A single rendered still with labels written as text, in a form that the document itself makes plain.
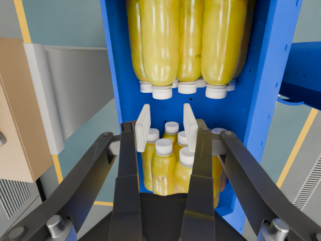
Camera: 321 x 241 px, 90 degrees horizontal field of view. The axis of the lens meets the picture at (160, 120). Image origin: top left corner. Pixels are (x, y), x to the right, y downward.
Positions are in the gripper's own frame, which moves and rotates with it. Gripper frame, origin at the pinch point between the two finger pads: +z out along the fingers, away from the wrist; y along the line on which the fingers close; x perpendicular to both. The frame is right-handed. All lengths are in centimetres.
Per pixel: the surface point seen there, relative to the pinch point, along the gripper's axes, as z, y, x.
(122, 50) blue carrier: 17.0, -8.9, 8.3
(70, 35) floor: 123, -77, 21
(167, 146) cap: 12.1, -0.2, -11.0
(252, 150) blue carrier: 1.9, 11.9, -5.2
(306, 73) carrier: 43, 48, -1
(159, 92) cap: 12.0, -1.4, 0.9
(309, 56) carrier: 47, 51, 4
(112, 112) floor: 123, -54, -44
